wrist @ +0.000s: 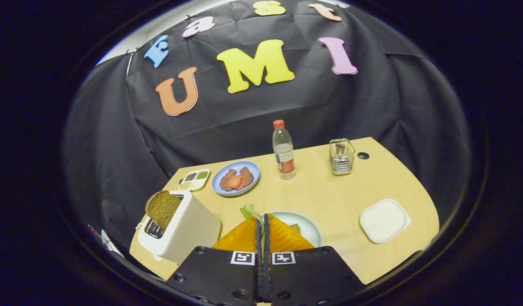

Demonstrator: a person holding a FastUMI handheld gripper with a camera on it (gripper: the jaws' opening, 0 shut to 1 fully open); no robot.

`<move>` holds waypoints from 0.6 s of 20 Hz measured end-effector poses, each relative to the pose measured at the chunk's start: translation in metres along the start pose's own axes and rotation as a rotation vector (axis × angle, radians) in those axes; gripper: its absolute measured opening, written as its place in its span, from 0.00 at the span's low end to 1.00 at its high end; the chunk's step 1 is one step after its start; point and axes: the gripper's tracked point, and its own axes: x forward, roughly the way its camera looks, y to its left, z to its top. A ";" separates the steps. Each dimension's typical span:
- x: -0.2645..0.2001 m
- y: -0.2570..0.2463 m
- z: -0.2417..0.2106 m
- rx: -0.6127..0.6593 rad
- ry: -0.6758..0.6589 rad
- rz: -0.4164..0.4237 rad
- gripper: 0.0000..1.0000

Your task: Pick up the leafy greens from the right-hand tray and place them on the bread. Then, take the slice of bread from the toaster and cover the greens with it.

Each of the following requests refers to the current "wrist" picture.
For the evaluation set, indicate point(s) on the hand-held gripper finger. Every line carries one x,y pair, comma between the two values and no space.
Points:
267,276
259,276

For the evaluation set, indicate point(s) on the white square plate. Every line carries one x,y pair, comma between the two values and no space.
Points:
385,221

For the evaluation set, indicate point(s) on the clear plastic water bottle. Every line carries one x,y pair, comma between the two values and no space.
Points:
284,157

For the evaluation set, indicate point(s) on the blue round plate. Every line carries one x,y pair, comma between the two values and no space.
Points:
256,175

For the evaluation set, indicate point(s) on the white three-compartment seasoning tray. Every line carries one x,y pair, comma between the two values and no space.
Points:
194,180

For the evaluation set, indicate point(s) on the pale green round plate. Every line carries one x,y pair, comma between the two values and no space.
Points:
306,229

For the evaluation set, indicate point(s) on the red tomato slice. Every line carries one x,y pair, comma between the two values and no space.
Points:
234,182

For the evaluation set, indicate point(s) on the green lettuce leaf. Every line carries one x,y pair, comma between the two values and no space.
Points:
249,211

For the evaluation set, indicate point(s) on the white toaster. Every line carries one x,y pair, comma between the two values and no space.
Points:
189,229

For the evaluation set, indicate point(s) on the brown meat patty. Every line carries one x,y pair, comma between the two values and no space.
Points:
226,180
246,176

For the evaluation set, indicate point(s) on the metal utensil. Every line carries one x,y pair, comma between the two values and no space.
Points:
340,148

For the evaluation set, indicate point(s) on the brown bread slice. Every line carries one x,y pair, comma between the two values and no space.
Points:
163,208

